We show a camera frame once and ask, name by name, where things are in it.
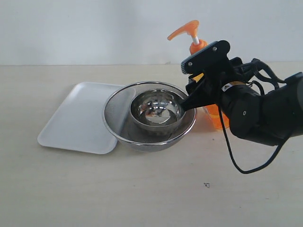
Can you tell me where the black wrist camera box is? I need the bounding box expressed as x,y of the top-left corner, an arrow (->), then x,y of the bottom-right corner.
180,40 -> 231,75

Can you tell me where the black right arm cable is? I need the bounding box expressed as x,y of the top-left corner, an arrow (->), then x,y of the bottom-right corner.
217,58 -> 293,175

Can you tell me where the small stainless steel bowl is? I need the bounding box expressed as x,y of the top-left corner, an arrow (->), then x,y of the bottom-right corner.
129,89 -> 185,134

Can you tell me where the large steel mesh colander bowl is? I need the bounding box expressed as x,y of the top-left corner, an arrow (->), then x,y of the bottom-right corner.
102,81 -> 197,152

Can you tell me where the orange soap pump bottle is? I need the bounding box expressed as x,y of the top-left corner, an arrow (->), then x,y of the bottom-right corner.
167,20 -> 223,130

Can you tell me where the white rectangular plastic tray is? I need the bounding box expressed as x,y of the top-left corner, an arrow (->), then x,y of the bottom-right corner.
37,82 -> 121,155

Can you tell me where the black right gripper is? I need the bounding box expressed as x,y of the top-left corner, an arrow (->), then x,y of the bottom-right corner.
180,60 -> 253,111

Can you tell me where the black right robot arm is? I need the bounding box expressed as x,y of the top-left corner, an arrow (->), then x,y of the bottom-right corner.
181,57 -> 303,146

